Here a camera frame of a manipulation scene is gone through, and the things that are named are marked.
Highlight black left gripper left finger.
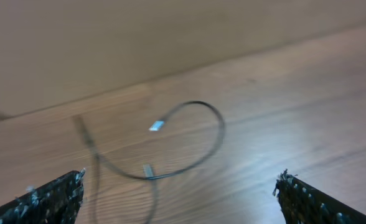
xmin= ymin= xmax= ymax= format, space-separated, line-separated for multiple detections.
xmin=0 ymin=169 xmax=85 ymax=224

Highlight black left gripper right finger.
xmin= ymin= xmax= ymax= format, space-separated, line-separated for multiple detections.
xmin=273 ymin=170 xmax=366 ymax=224

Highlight black USB cable two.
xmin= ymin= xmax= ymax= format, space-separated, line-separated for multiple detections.
xmin=72 ymin=100 xmax=227 ymax=224

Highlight brown cardboard back panel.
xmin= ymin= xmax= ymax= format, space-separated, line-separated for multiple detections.
xmin=0 ymin=0 xmax=366 ymax=116

